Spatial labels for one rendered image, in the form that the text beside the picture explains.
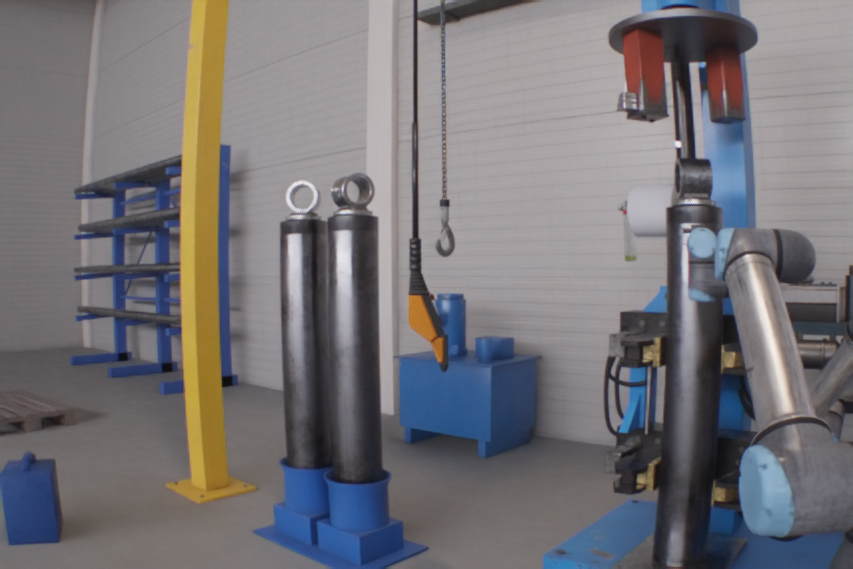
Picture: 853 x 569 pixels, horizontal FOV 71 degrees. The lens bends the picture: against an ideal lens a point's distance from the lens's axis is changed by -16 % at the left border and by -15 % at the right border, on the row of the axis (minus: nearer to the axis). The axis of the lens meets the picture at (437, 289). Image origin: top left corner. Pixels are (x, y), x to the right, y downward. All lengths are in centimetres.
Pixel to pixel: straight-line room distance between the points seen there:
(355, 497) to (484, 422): 185
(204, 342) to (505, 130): 282
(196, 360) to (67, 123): 887
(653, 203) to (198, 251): 237
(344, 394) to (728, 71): 198
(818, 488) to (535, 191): 432
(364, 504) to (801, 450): 217
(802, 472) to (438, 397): 394
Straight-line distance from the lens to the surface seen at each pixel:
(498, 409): 467
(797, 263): 158
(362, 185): 299
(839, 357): 185
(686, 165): 251
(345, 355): 287
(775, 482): 110
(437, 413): 489
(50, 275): 1202
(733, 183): 293
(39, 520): 346
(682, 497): 259
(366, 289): 286
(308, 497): 323
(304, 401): 313
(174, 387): 734
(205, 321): 389
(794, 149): 453
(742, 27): 255
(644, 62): 249
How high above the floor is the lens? 126
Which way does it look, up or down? 2 degrees down
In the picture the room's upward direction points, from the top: straight up
